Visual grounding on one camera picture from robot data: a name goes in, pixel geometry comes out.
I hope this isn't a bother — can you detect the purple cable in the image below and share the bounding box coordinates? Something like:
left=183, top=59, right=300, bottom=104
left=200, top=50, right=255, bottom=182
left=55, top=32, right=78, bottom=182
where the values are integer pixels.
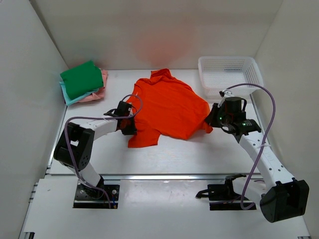
left=64, top=94, right=144, bottom=209
left=209, top=83, right=276, bottom=210

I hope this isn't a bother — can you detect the orange t-shirt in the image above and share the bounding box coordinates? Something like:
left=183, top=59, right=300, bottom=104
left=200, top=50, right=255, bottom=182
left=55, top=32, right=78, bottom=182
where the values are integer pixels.
left=127, top=69, right=213, bottom=148

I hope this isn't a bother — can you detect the white plastic mesh basket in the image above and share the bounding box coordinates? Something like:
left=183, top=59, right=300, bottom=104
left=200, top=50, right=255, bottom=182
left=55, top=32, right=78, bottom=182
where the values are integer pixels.
left=198, top=56, right=264, bottom=99

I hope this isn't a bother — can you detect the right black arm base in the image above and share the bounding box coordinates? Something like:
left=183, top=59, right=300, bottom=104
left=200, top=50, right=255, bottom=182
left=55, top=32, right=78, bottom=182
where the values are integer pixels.
left=195, top=174, right=246, bottom=211

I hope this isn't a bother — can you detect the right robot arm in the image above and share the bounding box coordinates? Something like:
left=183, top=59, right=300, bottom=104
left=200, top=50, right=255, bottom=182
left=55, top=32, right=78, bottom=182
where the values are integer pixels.
left=205, top=97, right=310, bottom=223

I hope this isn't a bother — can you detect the aluminium rail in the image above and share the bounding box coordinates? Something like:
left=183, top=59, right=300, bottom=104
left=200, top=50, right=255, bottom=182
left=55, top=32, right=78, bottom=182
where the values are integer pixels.
left=49, top=173, right=265, bottom=181

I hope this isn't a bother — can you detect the pink folded t-shirt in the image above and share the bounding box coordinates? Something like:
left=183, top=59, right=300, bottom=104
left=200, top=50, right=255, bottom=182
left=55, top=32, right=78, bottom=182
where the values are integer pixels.
left=79, top=70, right=108, bottom=103

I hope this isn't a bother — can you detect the teal folded t-shirt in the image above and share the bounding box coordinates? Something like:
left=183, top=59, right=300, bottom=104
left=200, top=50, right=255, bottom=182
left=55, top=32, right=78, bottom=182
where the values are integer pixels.
left=59, top=82, right=95, bottom=106

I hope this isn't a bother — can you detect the green folded t-shirt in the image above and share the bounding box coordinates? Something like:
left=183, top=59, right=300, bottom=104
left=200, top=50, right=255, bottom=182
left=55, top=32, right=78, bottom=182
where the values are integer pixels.
left=60, top=60, right=104, bottom=100

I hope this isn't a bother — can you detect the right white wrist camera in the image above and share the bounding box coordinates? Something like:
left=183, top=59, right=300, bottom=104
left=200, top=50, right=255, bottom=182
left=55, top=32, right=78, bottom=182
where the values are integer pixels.
left=219, top=89, right=234, bottom=99

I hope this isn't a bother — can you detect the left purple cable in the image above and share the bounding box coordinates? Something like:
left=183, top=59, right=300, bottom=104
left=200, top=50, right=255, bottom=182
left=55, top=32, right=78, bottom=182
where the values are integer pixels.
left=64, top=94, right=144, bottom=209

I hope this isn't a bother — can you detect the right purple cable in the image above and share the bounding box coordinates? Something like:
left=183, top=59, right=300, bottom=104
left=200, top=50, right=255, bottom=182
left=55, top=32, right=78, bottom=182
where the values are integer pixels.
left=209, top=83, right=276, bottom=210

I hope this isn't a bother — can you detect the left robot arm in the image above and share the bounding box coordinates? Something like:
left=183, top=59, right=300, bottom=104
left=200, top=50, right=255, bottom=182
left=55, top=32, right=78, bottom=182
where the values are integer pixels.
left=53, top=101, right=139, bottom=199

